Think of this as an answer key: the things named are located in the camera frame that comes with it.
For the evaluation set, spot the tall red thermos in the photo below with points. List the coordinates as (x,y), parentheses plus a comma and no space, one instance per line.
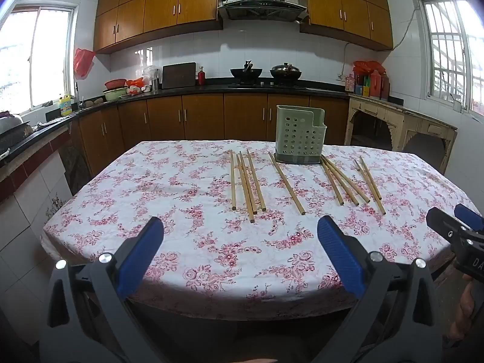
(375,85)
(385,87)

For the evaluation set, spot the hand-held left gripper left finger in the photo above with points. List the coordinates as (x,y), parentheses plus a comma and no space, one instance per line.
(140,259)

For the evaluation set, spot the steel canister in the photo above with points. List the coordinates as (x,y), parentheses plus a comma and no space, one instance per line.
(155,84)

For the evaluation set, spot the metal pots by sink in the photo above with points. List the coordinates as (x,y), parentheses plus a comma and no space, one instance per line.
(13,128)

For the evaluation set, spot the person's right hand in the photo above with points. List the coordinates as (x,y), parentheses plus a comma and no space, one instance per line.
(472,310)

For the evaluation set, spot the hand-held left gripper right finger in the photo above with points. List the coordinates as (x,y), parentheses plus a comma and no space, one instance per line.
(340,259)

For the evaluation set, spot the floral pink white tablecloth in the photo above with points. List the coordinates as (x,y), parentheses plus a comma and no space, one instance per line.
(189,234)

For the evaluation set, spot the yellow detergent bottle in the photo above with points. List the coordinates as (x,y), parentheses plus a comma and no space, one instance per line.
(65,106)

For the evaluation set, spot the barred glass window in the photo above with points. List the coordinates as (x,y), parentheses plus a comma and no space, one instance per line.
(450,53)

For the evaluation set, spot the sliding glass window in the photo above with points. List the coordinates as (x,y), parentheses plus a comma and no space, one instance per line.
(37,56)

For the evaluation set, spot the worn cream side table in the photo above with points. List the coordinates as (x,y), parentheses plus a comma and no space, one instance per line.
(408,115)

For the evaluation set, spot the pink labelled bottle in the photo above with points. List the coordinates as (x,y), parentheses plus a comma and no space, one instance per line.
(350,84)

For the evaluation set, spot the dark cutting board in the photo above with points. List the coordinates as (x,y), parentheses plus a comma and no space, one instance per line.
(179,75)

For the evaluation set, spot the wooden wall cabinets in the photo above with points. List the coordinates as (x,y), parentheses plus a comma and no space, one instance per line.
(162,7)
(348,7)

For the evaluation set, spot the dark pot with lid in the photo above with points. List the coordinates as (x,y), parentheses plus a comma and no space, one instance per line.
(285,72)

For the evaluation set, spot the white plastic bag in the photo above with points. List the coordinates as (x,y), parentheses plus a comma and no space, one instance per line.
(150,72)

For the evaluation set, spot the yellow and green boxes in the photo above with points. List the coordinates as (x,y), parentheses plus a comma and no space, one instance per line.
(363,89)

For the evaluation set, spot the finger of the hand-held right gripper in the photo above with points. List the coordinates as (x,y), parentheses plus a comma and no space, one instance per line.
(470,217)
(444,225)

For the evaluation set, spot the black wok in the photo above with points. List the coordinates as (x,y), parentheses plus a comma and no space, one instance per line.
(245,72)

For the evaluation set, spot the crumpled red plastic bag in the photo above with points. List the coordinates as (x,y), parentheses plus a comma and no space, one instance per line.
(368,66)

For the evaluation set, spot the metal sink faucet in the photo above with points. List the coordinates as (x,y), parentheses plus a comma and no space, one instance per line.
(77,96)

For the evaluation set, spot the orange plastic bag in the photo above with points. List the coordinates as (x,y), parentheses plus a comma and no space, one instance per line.
(135,83)

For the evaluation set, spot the wooden chopstick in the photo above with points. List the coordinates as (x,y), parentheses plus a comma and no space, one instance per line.
(340,181)
(332,184)
(248,181)
(286,183)
(233,181)
(244,189)
(256,180)
(367,180)
(348,179)
(373,186)

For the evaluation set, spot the small red bottle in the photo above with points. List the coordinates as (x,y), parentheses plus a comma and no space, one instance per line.
(201,77)

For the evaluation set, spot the black gas stove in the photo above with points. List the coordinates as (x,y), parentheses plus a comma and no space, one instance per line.
(264,84)

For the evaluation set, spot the green plastic basin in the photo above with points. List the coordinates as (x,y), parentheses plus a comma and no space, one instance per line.
(115,94)

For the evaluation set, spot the black kitchen countertop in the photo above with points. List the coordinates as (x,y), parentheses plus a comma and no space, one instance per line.
(211,87)

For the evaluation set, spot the red plastic basin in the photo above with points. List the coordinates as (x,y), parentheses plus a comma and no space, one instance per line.
(115,83)

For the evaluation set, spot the wooden base cabinets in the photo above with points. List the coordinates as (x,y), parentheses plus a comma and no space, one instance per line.
(204,117)

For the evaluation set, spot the green perforated utensil holder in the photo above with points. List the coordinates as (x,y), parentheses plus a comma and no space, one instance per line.
(298,136)

